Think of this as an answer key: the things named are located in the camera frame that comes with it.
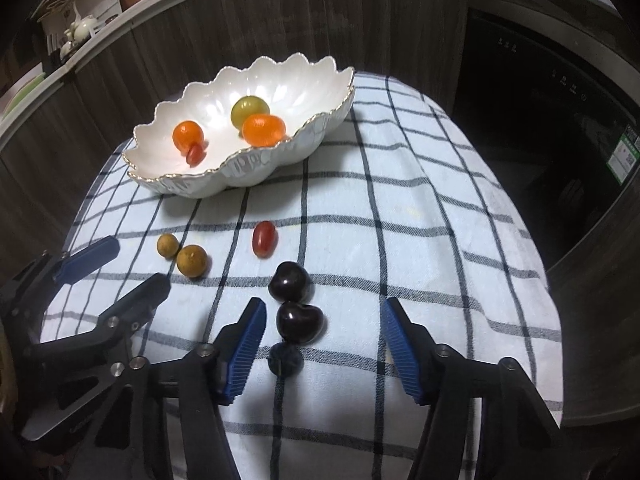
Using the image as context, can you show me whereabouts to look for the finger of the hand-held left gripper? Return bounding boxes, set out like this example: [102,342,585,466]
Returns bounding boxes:
[25,272,172,357]
[0,235,121,311]

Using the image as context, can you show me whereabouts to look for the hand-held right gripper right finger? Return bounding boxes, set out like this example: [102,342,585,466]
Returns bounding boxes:
[382,297,596,480]

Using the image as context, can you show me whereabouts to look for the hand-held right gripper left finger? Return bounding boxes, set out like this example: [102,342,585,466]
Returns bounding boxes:
[75,297,267,480]

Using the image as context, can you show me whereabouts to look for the dark blueberry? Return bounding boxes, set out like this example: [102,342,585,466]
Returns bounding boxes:
[267,342,304,377]

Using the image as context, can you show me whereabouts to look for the small brown longan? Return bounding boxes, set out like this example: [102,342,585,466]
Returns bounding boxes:
[156,233,180,259]

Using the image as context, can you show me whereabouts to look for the large brown longan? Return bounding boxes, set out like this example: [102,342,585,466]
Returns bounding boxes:
[176,244,208,278]

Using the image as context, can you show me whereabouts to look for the dark red cherry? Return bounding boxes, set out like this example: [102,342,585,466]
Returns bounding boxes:
[276,301,324,346]
[268,261,312,303]

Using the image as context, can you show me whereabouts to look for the small mandarin orange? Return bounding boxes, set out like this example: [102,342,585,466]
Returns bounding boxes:
[172,120,205,152]

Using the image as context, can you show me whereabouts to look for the white scalloped ceramic bowl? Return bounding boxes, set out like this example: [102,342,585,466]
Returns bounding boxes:
[121,52,357,198]

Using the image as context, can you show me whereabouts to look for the large mandarin orange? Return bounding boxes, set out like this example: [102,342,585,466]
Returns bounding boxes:
[242,114,287,147]

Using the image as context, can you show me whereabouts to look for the yellow-green round fruit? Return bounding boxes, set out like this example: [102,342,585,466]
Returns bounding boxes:
[230,95,271,130]

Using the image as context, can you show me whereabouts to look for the white blue checked cloth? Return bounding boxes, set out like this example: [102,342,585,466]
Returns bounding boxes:
[40,71,566,480]

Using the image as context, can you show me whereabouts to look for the green plastic basin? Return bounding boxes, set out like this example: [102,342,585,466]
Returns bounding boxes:
[0,72,46,116]

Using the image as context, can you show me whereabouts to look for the white teapot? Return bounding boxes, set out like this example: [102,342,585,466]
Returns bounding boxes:
[67,15,98,41]

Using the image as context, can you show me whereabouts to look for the black built-in dishwasher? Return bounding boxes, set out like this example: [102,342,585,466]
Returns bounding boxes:
[452,10,640,271]

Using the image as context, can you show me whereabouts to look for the green white label sticker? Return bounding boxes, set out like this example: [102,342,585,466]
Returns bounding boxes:
[605,125,640,186]

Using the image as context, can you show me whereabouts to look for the dark wood lower cabinets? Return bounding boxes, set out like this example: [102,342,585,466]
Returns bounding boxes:
[0,0,640,426]

